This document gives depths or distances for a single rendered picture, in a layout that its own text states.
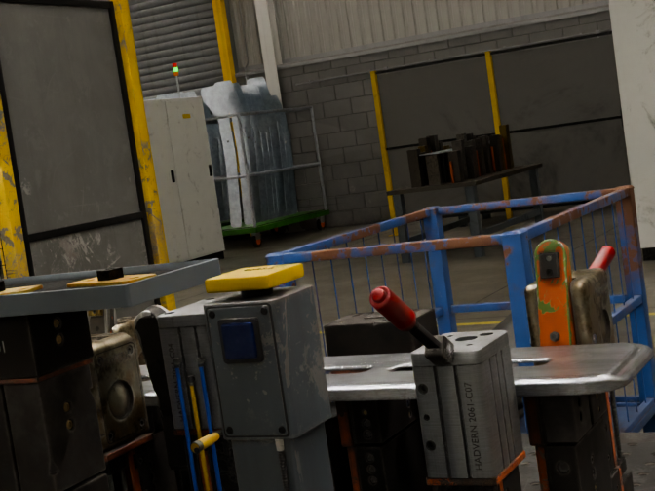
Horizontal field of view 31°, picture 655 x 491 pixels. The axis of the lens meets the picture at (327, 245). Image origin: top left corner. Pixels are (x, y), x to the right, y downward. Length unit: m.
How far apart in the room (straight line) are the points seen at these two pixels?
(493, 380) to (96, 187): 4.03
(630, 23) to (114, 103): 4.98
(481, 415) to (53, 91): 3.94
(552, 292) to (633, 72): 7.86
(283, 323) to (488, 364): 0.21
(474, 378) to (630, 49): 8.20
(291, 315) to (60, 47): 4.06
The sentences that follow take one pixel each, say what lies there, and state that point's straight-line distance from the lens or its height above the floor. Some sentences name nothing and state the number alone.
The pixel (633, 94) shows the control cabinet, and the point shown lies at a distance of 9.17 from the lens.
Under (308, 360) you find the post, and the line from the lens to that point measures 0.95.
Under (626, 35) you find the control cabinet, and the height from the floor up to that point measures 1.71.
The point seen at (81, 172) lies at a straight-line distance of 4.92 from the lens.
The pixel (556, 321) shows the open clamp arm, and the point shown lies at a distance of 1.34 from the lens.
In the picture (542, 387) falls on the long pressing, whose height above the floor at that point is 1.00.
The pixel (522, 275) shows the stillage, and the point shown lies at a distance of 3.14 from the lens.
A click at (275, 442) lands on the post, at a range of 0.94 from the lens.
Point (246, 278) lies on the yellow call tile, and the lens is 0.92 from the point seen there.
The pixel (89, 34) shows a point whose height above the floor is 1.84.
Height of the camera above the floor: 1.26
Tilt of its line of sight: 5 degrees down
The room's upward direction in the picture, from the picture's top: 8 degrees counter-clockwise
